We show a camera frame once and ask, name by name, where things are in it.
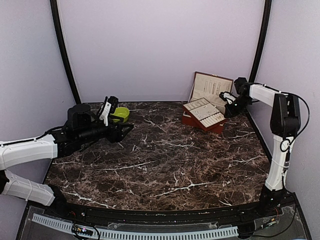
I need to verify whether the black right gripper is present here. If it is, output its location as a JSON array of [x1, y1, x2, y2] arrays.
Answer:
[[224, 95, 253, 118]]

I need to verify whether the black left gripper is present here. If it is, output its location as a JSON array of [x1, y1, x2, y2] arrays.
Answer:
[[77, 115, 134, 145]]

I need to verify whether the beige jewelry tray insert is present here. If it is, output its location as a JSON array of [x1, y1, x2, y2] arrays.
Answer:
[[182, 98, 226, 132]]

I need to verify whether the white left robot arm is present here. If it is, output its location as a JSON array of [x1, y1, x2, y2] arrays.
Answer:
[[0, 102, 134, 218]]

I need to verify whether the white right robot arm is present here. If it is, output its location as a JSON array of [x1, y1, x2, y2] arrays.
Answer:
[[219, 77, 310, 217]]

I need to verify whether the red wooden jewelry box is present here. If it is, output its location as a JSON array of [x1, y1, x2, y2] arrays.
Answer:
[[182, 71, 233, 134]]

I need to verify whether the green plastic bowl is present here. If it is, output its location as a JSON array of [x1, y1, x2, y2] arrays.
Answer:
[[110, 107, 130, 123]]

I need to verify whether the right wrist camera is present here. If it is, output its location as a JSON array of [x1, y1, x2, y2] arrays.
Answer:
[[219, 91, 236, 104]]

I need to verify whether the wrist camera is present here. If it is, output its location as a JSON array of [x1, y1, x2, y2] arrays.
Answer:
[[219, 91, 236, 104], [98, 96, 119, 127]]

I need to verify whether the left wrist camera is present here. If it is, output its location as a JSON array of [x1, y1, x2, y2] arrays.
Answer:
[[98, 96, 119, 127]]

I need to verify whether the black right frame post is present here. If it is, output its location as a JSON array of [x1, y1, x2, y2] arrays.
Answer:
[[248, 0, 273, 83]]

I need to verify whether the black frame post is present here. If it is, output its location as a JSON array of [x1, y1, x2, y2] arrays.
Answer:
[[248, 0, 273, 83], [49, 0, 82, 104]]

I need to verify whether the black front table rail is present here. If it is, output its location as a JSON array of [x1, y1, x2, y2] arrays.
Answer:
[[39, 187, 286, 227]]

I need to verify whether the white slotted cable duct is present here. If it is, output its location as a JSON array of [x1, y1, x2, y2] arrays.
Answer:
[[31, 213, 239, 240]]

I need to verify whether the black left frame post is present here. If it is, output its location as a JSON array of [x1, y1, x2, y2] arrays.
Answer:
[[49, 0, 82, 104]]

